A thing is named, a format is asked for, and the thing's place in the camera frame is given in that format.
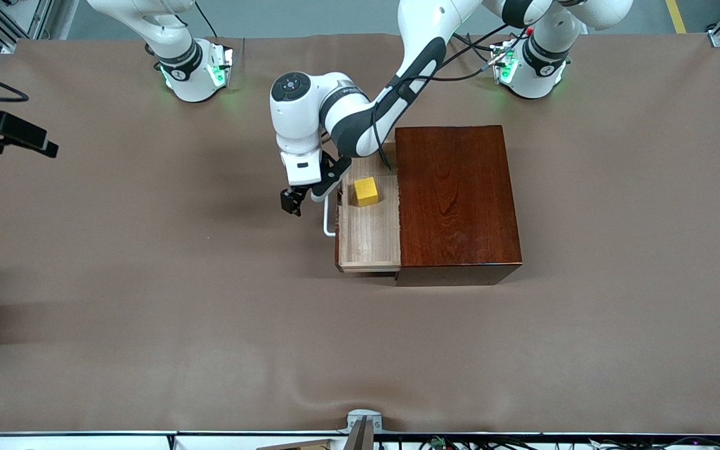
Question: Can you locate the yellow cube block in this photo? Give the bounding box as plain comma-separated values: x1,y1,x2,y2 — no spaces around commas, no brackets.
354,177,379,208

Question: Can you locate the wooden drawer with white handle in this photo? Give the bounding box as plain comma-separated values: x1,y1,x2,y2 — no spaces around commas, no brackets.
324,141,403,273

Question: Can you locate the brown table cloth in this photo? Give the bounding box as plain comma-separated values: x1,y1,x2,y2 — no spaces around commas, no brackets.
0,32,720,435

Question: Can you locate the dark brown wooden cabinet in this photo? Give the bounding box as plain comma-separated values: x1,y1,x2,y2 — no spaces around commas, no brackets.
394,125,523,287

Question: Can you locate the light wooden board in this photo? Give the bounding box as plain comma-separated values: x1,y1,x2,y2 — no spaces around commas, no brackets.
257,439,336,450

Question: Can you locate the yellow floor tape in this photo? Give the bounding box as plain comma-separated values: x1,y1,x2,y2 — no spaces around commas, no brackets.
665,0,686,33

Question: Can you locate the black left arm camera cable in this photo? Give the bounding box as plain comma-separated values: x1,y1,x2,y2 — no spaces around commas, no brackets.
369,24,511,171

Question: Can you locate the aluminium frame strut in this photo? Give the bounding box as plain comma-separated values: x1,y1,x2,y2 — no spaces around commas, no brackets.
0,0,54,54

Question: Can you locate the black right base cable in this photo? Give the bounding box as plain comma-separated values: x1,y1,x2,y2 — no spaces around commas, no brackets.
194,0,223,39

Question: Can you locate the black base cable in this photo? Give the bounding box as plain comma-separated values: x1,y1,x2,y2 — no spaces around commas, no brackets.
194,0,223,39
451,31,526,69

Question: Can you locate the black left base cable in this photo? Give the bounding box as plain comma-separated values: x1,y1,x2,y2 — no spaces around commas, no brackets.
451,31,526,69

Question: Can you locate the grey metal bracket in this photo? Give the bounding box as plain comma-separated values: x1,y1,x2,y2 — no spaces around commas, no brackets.
338,409,383,450

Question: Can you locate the black floor cable bundle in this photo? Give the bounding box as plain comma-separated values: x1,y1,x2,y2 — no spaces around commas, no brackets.
379,435,720,450

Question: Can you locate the black white table edge rail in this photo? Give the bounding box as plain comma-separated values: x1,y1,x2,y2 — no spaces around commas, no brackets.
0,430,720,450

